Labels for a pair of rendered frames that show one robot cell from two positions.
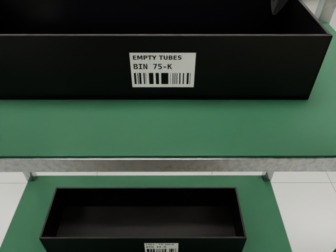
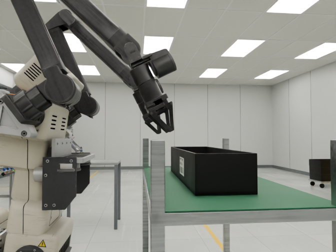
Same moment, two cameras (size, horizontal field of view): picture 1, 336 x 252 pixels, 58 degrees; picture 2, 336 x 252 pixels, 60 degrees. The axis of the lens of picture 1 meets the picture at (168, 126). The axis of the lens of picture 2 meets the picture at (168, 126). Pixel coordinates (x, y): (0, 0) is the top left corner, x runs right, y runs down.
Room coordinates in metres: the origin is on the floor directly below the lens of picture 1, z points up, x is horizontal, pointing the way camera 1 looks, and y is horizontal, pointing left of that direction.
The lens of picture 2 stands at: (0.24, -0.99, 1.11)
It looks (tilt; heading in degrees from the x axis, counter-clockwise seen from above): 2 degrees up; 84
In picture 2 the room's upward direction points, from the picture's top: straight up
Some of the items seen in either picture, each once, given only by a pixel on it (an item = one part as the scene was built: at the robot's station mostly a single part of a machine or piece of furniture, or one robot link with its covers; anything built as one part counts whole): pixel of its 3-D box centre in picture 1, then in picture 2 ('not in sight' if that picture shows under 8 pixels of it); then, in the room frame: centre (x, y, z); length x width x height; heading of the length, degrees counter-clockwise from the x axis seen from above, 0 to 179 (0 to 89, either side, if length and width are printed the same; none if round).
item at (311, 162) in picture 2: not in sight; (327, 173); (4.48, 5.18, 0.30); 0.64 x 0.44 x 0.60; 3
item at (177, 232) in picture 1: (145, 220); not in sight; (0.49, 0.07, 0.41); 0.57 x 0.17 x 0.11; 90
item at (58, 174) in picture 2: not in sight; (66, 169); (-0.01, 0.06, 0.99); 0.28 x 0.16 x 0.22; 90
